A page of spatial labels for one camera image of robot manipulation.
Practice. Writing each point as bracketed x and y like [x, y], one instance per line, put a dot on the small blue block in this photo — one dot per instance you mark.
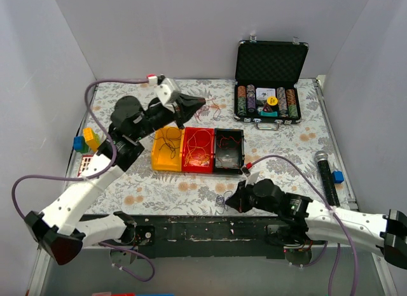
[338, 177]

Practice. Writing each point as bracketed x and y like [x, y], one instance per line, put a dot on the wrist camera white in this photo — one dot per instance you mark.
[251, 176]
[167, 92]

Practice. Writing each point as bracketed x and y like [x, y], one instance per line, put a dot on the red white toy brick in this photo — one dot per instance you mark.
[85, 161]

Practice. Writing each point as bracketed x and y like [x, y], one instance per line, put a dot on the aluminium frame rail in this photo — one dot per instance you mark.
[95, 245]

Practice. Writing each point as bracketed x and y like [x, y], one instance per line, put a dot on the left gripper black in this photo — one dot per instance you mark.
[179, 112]

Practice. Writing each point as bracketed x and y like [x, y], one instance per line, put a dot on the stacked colourful toy bricks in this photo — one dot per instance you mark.
[88, 142]

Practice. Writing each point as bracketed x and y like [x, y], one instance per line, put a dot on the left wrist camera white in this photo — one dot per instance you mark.
[167, 92]

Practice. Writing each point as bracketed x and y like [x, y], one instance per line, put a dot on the floral patterned table mat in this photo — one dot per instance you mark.
[286, 156]

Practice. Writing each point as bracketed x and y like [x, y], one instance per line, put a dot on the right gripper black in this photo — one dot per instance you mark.
[241, 198]

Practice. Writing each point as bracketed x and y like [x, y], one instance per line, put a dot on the yellow plastic bin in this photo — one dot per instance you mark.
[166, 153]

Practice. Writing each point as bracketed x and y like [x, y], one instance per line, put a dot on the red plastic bin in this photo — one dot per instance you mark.
[197, 151]

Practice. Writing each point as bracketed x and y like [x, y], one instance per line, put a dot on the black poker chip case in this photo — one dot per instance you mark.
[265, 82]

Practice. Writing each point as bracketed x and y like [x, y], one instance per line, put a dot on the black plastic bin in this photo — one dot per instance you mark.
[228, 156]

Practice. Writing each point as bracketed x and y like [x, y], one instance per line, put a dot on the black handheld microphone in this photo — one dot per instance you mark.
[321, 159]

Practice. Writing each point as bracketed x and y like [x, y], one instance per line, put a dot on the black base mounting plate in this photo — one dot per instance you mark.
[211, 236]

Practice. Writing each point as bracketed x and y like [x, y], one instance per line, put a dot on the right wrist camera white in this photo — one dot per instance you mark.
[251, 176]

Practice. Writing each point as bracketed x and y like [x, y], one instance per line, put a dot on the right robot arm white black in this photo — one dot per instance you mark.
[383, 235]

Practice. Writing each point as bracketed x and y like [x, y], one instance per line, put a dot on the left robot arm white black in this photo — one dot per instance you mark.
[58, 228]

